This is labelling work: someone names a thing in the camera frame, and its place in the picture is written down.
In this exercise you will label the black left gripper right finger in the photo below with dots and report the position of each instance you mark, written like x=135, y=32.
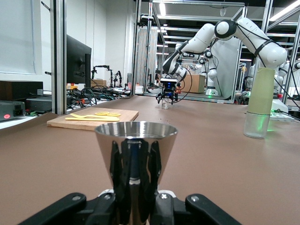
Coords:
x=187, y=213

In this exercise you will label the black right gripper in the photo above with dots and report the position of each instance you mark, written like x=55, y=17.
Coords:
x=168, y=89

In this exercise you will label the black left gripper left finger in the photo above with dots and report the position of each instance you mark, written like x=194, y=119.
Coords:
x=93, y=211

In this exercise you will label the small clear glass cup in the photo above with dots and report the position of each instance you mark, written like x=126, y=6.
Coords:
x=165, y=105

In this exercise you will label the steel jigger measuring cup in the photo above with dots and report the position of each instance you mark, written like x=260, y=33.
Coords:
x=136, y=131

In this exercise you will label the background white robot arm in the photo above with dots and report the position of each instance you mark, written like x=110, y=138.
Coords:
x=212, y=72

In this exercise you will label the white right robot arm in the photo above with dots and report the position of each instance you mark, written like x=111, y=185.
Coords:
x=204, y=39

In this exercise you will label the large cardboard box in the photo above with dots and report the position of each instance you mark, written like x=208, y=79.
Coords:
x=194, y=84

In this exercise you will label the black articulated desk stand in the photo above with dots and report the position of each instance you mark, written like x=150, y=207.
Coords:
x=100, y=68
x=117, y=78

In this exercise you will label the brown table cover sheet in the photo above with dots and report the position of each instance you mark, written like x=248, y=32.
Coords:
x=211, y=164

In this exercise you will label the lemon slice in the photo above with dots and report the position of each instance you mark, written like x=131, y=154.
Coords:
x=102, y=113
x=114, y=114

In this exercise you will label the small cardboard box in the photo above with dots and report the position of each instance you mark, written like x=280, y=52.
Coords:
x=98, y=83

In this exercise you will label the yellow plastic knife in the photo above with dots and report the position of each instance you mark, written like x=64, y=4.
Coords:
x=93, y=119

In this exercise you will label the wooden cutting board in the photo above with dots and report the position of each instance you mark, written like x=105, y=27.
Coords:
x=89, y=124

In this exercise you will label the green sleeved clear bottle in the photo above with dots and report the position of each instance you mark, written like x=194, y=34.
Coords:
x=261, y=93

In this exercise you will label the black computer monitor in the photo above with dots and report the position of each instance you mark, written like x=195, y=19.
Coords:
x=77, y=61

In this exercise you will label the grey power supply box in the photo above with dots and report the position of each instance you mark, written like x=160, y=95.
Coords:
x=11, y=110

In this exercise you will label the dark brown box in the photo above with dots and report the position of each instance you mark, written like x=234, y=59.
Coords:
x=21, y=90

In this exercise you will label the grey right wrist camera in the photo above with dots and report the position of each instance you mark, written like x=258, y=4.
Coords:
x=168, y=80

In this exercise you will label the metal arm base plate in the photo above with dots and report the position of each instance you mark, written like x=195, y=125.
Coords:
x=281, y=116

